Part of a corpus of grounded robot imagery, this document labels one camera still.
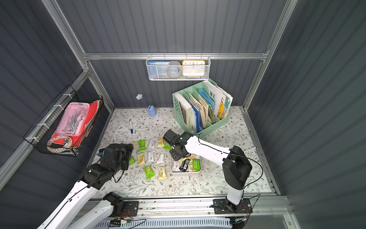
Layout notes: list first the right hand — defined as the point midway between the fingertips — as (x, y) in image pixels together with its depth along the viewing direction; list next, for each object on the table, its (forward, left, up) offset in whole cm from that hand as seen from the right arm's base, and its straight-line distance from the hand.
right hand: (180, 153), depth 83 cm
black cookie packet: (-4, -2, -8) cm, 9 cm away
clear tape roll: (-6, +52, +19) cm, 55 cm away
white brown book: (+21, -3, +15) cm, 26 cm away
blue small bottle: (+38, +24, -4) cm, 45 cm away
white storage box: (-9, -6, -10) cm, 15 cm away
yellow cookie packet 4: (+12, +34, -10) cm, 38 cm away
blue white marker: (+24, +39, -10) cm, 47 cm away
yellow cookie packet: (-1, +26, -8) cm, 27 cm away
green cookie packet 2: (+10, +27, -8) cm, 30 cm away
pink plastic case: (+7, +54, +22) cm, 59 cm away
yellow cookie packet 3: (-9, +11, -8) cm, 16 cm away
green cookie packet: (+9, +10, -9) cm, 16 cm away
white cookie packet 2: (0, +13, -8) cm, 15 cm away
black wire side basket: (-1, +60, +26) cm, 65 cm away
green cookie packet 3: (-8, +19, -9) cm, 23 cm away
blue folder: (+20, -12, +4) cm, 23 cm away
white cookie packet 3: (+11, +20, -8) cm, 25 cm away
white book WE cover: (+35, -23, +15) cm, 44 cm away
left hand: (-3, +26, +10) cm, 28 cm away
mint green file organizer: (+34, -11, +14) cm, 39 cm away
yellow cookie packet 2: (+12, +15, -9) cm, 21 cm away
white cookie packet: (+1, +20, -8) cm, 22 cm away
